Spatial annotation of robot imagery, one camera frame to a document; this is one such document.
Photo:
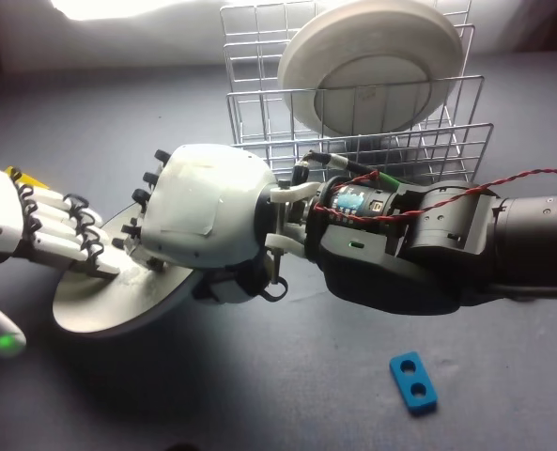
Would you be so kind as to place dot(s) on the blue block with two holes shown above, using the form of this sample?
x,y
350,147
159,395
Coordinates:
x,y
414,383

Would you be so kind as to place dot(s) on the yellow rectangular block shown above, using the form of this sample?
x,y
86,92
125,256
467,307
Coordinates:
x,y
31,181

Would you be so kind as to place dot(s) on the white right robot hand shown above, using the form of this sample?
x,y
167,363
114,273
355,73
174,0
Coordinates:
x,y
203,197

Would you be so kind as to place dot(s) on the white round plate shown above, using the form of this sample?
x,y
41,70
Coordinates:
x,y
109,305
372,70

